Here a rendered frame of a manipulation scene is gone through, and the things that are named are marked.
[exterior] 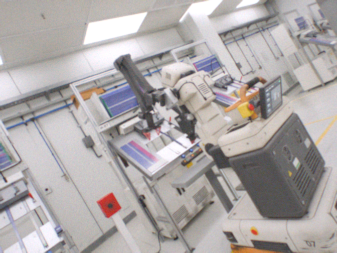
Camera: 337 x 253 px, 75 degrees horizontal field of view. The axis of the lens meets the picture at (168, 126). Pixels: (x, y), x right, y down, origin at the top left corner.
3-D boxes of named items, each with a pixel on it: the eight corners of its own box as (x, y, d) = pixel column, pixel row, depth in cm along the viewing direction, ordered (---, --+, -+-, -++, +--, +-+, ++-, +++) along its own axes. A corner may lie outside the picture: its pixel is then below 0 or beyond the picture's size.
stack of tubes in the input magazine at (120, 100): (149, 100, 260) (138, 80, 260) (112, 117, 233) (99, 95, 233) (145, 103, 271) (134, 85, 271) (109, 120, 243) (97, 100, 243)
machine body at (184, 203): (218, 199, 251) (191, 152, 251) (175, 243, 213) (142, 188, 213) (187, 199, 306) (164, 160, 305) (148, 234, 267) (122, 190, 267)
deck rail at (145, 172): (153, 180, 191) (152, 175, 187) (151, 181, 190) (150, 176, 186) (109, 144, 234) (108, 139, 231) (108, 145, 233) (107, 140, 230)
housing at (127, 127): (158, 120, 268) (157, 110, 260) (125, 139, 242) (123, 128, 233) (154, 118, 273) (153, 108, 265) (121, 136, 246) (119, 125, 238)
